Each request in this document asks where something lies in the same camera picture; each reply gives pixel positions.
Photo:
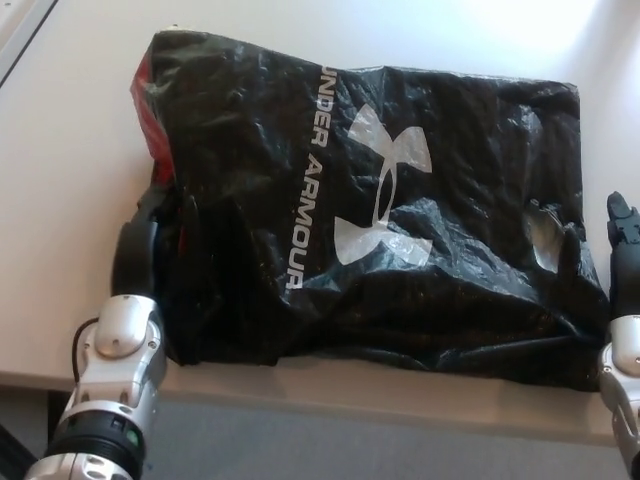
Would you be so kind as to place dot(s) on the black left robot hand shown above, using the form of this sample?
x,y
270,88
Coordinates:
x,y
134,255

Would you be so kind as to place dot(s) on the dark table leg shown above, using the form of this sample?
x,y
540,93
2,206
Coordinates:
x,y
55,410

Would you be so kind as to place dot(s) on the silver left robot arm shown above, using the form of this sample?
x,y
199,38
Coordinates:
x,y
115,360

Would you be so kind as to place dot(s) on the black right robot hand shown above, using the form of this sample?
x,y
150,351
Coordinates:
x,y
626,280

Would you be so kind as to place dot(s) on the black Under Armour plastic bag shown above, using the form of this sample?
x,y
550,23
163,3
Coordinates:
x,y
450,240

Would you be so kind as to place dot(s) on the white adjoining desk panel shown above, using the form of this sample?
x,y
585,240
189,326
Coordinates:
x,y
17,35

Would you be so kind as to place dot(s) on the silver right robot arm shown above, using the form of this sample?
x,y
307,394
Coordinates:
x,y
625,370

